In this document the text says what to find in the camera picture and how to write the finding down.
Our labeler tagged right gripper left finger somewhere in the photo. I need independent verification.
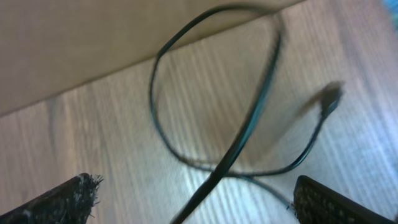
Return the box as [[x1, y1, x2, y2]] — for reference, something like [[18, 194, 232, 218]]
[[1, 173, 103, 224]]

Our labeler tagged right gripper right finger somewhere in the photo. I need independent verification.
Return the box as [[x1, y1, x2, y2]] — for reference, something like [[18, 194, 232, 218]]
[[294, 175, 394, 224]]

